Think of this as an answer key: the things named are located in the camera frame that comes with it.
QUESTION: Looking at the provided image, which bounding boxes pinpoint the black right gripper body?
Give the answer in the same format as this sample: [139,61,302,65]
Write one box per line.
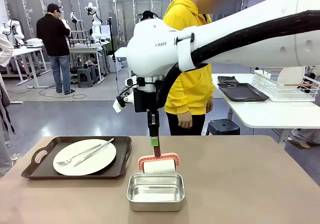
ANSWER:
[133,88,159,113]

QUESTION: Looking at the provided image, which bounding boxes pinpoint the pink-handled lint roller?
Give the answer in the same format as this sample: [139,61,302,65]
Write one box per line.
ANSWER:
[137,145,181,175]

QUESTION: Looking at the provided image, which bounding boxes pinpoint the brown serving tray with handles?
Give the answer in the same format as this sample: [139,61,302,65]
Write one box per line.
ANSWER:
[20,135,133,180]

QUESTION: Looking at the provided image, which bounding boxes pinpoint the silver knife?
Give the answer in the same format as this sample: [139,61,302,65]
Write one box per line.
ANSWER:
[73,138,115,167]

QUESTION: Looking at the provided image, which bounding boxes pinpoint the large white plate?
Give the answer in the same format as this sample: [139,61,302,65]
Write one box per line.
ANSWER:
[52,138,118,177]

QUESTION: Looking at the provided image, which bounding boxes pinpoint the silver fork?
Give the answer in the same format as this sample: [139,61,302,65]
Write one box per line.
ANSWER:
[56,143,102,167]

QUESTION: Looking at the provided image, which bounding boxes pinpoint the person's left forearm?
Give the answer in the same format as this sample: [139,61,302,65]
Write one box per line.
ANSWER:
[204,66,216,99]

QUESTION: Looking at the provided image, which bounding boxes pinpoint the person's right hand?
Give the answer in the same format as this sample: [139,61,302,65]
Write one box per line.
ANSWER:
[177,113,193,129]

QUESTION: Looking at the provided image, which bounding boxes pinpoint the person's left hand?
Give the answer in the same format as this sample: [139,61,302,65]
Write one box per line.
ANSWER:
[205,96,214,114]

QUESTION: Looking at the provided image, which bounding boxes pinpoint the person in yellow hoodie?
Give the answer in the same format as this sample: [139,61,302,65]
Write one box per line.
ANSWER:
[162,0,216,137]

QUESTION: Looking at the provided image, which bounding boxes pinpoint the grey plastic stool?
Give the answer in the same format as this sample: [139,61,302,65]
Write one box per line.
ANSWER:
[76,67,97,89]

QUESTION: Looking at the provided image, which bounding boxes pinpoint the black plastic stool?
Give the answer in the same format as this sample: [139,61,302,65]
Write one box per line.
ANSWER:
[205,118,241,136]

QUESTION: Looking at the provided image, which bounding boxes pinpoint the rectangular metal container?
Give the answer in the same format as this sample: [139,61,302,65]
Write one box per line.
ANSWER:
[126,172,186,212]

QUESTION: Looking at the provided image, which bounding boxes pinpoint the black folded cloth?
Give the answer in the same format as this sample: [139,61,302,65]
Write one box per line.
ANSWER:
[216,75,239,85]

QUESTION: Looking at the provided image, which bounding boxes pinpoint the person in black cap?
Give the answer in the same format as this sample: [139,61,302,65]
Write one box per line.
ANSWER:
[138,10,157,22]

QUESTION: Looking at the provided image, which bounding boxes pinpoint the dark flat tray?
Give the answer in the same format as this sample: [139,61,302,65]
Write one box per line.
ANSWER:
[216,82,270,103]

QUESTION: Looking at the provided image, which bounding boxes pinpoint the small white background robot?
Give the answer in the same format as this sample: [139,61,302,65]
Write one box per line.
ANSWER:
[69,10,83,25]

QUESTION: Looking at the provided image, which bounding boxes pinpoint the man in black shirt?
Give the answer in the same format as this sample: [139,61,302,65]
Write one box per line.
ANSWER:
[36,3,76,95]

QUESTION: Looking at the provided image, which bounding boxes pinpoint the white box stack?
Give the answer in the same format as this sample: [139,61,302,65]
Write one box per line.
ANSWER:
[26,37,46,47]

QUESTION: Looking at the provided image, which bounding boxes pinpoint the long white desk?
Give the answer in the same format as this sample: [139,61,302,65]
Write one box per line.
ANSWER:
[11,47,53,89]

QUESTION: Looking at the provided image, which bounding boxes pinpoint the person in white sleeve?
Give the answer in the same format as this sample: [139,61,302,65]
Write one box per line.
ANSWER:
[0,31,15,67]

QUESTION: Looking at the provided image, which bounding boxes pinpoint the seated person's grey legs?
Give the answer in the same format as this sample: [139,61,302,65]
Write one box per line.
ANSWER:
[291,128,320,149]

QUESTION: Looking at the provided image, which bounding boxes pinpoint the white desk with frame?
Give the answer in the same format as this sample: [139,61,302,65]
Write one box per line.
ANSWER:
[67,43,105,84]

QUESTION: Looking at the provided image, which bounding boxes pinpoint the black metal shelf frame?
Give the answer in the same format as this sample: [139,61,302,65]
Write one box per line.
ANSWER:
[68,28,92,48]

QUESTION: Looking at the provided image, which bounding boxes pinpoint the white wire dish rack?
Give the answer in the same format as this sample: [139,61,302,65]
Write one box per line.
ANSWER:
[251,69,320,103]

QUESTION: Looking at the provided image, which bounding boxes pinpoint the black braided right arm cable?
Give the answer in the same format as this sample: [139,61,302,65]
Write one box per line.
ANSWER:
[156,10,320,109]

